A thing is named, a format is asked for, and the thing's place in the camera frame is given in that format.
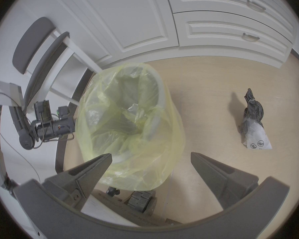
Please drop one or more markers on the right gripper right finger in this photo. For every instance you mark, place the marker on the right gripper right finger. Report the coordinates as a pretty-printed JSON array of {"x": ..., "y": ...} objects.
[{"x": 221, "y": 180}]

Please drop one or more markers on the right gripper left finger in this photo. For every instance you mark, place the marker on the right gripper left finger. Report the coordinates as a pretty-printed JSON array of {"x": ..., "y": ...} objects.
[{"x": 74, "y": 183}]

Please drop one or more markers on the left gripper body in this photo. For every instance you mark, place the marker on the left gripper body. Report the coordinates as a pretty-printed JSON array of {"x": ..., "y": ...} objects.
[{"x": 63, "y": 128}]

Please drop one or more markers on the yellow-green plastic bag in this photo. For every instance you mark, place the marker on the yellow-green plastic bag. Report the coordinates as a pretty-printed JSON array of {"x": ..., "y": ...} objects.
[{"x": 164, "y": 138}]

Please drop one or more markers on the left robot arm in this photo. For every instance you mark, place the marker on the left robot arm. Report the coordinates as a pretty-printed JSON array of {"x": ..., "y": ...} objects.
[{"x": 26, "y": 138}]

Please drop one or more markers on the white trash bin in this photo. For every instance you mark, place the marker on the white trash bin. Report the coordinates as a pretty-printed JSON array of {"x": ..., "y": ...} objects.
[{"x": 162, "y": 93}]

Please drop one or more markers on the crumpled black white wrapper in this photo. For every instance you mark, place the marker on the crumpled black white wrapper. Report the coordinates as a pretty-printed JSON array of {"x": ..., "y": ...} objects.
[{"x": 254, "y": 108}]

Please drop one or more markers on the white chair grey cushions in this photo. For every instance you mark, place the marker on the white chair grey cushions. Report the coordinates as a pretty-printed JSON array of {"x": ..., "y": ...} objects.
[{"x": 30, "y": 43}]

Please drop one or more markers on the white wardrobe with drawers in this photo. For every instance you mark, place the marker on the white wardrobe with drawers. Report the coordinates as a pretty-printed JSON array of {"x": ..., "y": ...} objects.
[{"x": 129, "y": 16}]

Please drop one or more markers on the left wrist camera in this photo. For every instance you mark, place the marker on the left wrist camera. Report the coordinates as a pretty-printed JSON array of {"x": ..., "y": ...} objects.
[{"x": 63, "y": 111}]

